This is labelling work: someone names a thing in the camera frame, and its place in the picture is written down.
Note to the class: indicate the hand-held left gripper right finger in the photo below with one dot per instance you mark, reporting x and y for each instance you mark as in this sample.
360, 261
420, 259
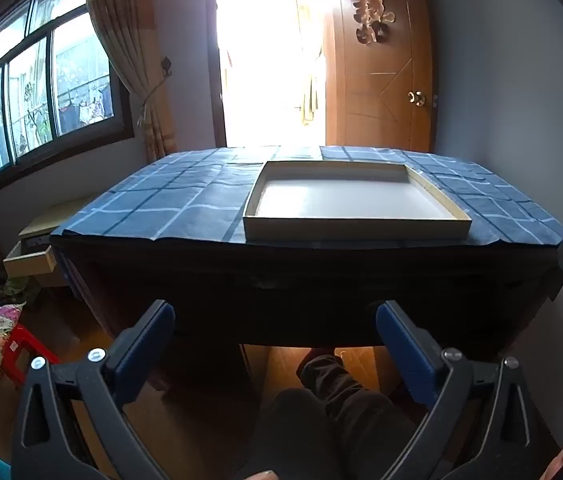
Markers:
406, 350

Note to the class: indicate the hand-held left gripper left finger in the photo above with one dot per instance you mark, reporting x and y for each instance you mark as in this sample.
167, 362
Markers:
146, 340

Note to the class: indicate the shallow white tray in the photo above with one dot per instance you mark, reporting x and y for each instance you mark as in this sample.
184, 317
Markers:
351, 195

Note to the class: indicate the person's leg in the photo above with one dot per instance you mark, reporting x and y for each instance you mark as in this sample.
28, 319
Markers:
311, 425

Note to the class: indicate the red plastic stool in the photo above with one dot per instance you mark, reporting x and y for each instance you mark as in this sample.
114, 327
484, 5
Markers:
21, 350

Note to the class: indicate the blue plaid tablecloth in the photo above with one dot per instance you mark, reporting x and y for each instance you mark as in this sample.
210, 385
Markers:
161, 200

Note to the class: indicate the light wooden cabinet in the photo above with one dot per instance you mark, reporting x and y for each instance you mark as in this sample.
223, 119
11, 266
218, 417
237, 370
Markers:
46, 220

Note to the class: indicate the brass door knob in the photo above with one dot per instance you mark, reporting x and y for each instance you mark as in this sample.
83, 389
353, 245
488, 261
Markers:
417, 98

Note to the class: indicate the orange wooden door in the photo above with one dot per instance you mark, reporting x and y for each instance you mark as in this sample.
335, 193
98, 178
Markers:
376, 110

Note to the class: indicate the hanging yellow cloth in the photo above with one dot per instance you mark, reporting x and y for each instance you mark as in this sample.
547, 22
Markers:
310, 95

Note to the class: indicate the dark framed window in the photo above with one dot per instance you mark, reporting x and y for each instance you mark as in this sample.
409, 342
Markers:
36, 85

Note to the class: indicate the beige patterned curtain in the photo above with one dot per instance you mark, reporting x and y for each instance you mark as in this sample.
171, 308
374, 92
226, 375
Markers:
121, 35

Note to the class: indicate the golden door decoration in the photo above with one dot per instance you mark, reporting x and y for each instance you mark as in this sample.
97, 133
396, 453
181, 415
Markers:
371, 17

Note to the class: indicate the dark wall hook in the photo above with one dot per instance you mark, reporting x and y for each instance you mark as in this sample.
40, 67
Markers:
166, 66

